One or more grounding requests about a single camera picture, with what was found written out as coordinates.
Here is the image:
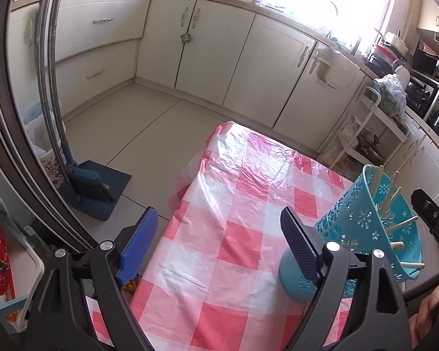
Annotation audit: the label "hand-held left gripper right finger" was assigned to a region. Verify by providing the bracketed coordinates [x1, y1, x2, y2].
[280, 207, 414, 351]

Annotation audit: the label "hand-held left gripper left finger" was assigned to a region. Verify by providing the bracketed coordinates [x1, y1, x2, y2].
[25, 207, 159, 351]

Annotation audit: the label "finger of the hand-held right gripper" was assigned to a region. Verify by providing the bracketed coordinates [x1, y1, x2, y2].
[411, 189, 439, 264]

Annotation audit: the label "bundle of pale chopsticks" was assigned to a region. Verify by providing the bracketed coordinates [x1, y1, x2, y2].
[346, 164, 425, 269]

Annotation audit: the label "teal perforated plastic basket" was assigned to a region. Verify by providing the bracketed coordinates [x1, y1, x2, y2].
[280, 164, 425, 304]

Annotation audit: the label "person's right hand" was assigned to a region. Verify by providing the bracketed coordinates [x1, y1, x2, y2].
[409, 283, 439, 350]

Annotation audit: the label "pink checked plastic tablecloth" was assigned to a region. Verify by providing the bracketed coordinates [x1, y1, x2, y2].
[84, 121, 355, 351]

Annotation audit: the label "steel pan with glass lid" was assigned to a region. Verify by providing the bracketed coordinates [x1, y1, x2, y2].
[359, 132, 383, 158]

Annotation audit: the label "white tiered storage cart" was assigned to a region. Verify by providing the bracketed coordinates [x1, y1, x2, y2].
[322, 86, 410, 172]

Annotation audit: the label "black toaster oven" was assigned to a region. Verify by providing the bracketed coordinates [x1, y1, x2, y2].
[405, 69, 439, 118]

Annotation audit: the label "floral printed bag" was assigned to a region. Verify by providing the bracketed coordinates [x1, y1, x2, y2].
[40, 150, 64, 180]

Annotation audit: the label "bag of green vegetables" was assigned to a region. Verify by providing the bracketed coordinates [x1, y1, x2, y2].
[373, 74, 408, 118]

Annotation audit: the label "white plastic jug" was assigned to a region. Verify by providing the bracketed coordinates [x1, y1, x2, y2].
[394, 66, 411, 89]

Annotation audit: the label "black microwave oven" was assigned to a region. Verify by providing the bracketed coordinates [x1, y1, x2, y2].
[411, 47, 439, 78]

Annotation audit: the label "white lidded pot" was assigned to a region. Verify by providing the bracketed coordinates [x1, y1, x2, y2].
[382, 32, 407, 54]

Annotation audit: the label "cream kitchen base cabinets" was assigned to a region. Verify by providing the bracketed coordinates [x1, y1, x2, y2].
[7, 0, 439, 209]

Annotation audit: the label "blue dustpan with steel handle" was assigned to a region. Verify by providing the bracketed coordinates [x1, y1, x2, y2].
[37, 0, 132, 222]

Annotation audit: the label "blue broom with steel handle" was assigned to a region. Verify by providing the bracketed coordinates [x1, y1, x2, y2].
[47, 0, 116, 204]

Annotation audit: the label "dark brown door frame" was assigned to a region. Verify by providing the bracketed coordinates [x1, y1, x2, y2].
[0, 0, 97, 253]

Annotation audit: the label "white door-hung bin frame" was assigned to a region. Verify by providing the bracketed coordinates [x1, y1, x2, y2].
[316, 47, 366, 88]

